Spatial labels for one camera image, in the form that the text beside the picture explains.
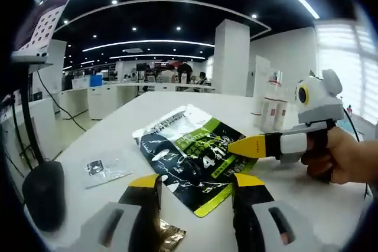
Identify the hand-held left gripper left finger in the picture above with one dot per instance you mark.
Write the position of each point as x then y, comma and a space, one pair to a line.
127, 222

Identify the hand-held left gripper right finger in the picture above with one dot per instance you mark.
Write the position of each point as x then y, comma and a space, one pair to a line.
265, 222

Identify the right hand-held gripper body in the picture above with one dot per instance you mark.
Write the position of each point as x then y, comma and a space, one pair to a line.
322, 104

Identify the gold skincare sachet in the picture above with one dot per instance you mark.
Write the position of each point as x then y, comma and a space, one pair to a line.
172, 232

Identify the white skincare sachet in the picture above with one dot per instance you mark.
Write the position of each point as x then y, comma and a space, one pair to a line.
109, 169

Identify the tall frosted skincare box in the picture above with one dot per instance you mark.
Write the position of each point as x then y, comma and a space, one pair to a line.
261, 75

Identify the green and black skincare sachet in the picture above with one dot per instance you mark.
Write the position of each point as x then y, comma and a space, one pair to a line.
189, 163

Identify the person's right hand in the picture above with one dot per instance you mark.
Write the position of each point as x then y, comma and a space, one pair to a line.
345, 160

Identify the black round object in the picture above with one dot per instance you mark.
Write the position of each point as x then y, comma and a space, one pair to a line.
44, 196

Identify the white square pillar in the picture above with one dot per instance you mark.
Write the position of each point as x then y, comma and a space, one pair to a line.
231, 57

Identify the blue box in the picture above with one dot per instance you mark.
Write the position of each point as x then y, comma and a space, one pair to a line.
96, 81

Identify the black-legged standing desk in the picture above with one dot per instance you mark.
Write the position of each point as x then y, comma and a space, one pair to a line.
32, 63

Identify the computer monitor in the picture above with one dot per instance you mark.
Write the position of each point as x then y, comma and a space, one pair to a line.
44, 22

